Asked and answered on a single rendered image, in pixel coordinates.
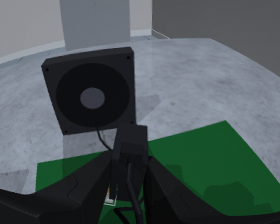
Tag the green circuit board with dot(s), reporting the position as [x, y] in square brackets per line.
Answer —
[213, 161]

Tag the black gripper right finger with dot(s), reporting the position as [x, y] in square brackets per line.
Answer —
[168, 201]

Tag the black cable with plug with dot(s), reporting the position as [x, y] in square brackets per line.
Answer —
[128, 166]

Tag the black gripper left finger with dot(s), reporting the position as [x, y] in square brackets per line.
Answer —
[75, 199]

